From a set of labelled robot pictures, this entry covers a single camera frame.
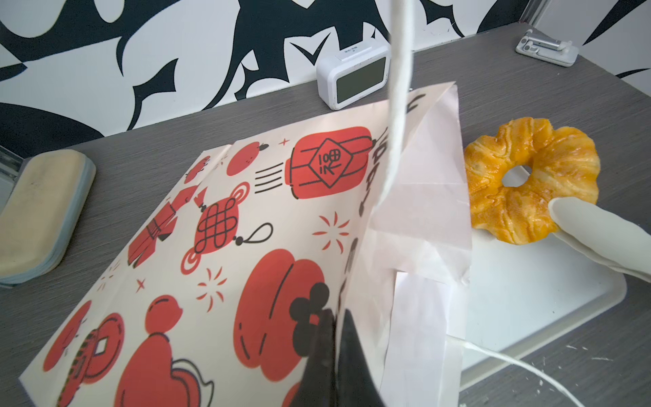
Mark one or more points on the steel tongs white tips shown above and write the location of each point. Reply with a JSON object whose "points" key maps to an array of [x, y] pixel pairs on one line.
{"points": [[602, 236]]}

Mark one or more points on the red white paper bag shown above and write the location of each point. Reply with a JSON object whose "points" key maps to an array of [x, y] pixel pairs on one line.
{"points": [[217, 299]]}

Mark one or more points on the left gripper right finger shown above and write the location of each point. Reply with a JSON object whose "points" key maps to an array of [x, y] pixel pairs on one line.
{"points": [[355, 386]]}

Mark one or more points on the beige glasses case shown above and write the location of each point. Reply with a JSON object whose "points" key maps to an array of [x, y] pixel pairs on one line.
{"points": [[41, 215]]}

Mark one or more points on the white digital clock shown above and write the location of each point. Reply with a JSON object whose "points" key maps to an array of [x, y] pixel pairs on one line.
{"points": [[353, 73]]}

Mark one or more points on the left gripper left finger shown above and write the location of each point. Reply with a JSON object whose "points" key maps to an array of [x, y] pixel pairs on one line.
{"points": [[318, 384]]}

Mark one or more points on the fake ring bread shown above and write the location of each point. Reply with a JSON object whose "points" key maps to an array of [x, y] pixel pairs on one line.
{"points": [[513, 175]]}

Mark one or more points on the small white device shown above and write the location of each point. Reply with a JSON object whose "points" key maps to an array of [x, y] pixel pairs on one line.
{"points": [[542, 47]]}

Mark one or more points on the white plastic tray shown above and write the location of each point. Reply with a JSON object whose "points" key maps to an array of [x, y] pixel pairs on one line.
{"points": [[523, 297]]}

